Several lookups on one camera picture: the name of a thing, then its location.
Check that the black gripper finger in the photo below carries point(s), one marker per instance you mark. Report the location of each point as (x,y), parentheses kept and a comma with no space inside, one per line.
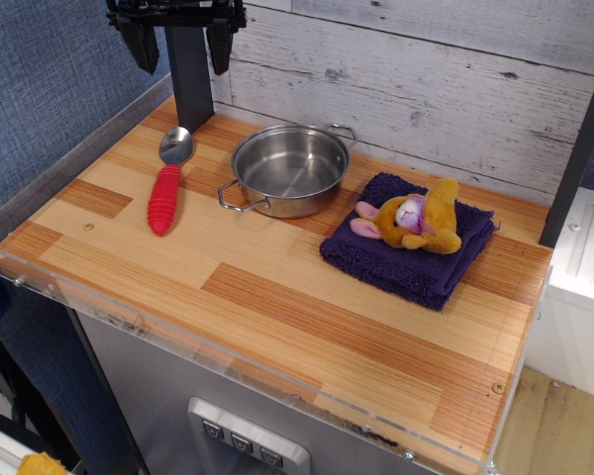
(220,41)
(141,43)

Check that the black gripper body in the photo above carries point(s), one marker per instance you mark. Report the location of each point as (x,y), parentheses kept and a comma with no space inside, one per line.
(178,13)

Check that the stainless steel pot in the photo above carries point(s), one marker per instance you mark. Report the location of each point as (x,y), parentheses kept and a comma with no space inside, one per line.
(289,171)

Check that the folded purple cloth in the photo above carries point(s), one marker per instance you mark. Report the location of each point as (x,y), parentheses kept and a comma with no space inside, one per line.
(419,276)

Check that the yellow plush toy animal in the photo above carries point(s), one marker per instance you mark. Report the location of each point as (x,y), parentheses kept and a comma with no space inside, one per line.
(413,221)

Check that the clear acrylic edge guard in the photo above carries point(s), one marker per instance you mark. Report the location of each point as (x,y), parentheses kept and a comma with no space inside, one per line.
(433,388)

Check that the silver button control panel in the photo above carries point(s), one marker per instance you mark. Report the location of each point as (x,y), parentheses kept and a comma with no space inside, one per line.
(212,423)

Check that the yellow object bottom left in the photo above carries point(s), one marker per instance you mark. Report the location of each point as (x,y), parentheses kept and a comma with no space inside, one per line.
(40,464)

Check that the white side appliance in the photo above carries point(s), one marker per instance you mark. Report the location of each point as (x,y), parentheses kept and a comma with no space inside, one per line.
(561,344)

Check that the red handled metal spoon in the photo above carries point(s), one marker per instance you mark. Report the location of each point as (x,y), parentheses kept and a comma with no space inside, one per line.
(175,148)

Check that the dark right frame post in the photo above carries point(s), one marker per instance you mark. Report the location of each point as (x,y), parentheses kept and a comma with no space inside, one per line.
(570,180)

